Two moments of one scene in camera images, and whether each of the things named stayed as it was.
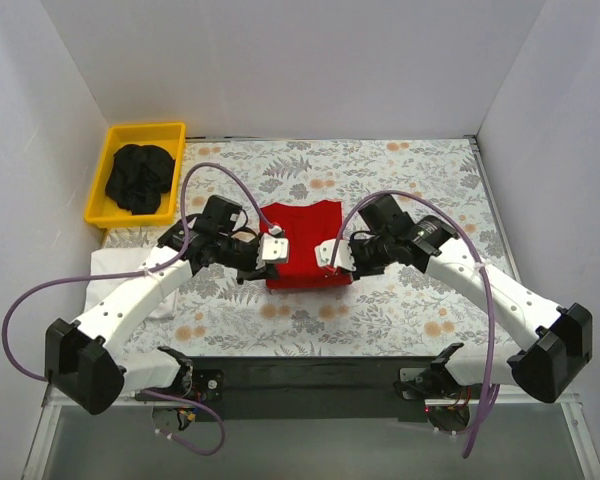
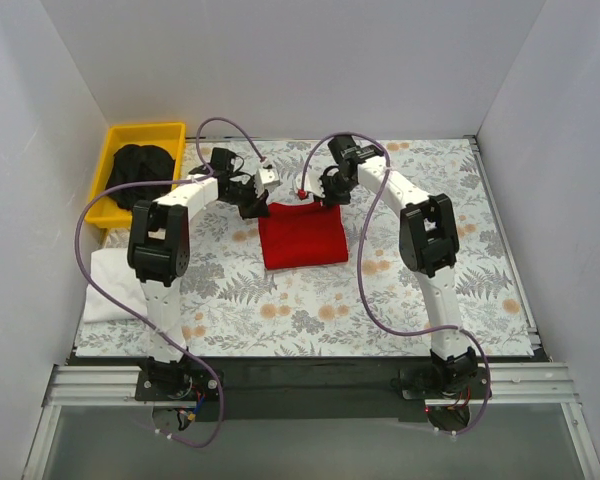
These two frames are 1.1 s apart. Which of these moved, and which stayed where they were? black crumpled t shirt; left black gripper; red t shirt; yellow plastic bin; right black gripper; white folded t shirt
Moved: red t shirt; left black gripper; right black gripper
Stayed: white folded t shirt; black crumpled t shirt; yellow plastic bin
